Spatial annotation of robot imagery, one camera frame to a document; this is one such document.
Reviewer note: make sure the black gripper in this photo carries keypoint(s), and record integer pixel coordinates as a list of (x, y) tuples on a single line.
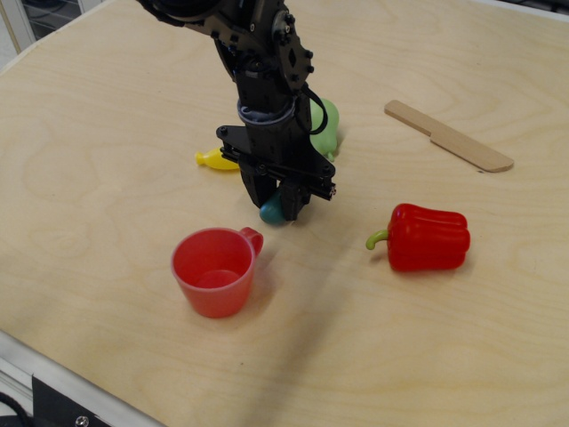
[(274, 152)]

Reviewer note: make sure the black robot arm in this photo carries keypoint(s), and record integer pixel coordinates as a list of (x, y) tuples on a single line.
[(259, 47)]

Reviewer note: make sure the red plastic cup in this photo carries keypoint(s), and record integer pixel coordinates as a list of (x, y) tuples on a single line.
[(214, 269)]

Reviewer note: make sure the light green toy pear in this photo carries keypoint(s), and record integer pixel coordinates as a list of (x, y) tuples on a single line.
[(325, 142)]

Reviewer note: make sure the yellow toy banana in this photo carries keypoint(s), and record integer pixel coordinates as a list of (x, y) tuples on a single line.
[(215, 160)]

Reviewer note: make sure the red toy bell pepper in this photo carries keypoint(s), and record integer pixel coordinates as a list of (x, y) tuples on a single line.
[(420, 238)]

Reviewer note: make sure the wooden toy knife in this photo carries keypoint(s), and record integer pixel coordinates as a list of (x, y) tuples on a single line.
[(449, 139)]

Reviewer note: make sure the aluminium table edge rail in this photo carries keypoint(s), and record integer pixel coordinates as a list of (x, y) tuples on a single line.
[(19, 363)]

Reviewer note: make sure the black metal bracket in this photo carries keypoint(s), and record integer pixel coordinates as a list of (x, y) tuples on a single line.
[(52, 408)]

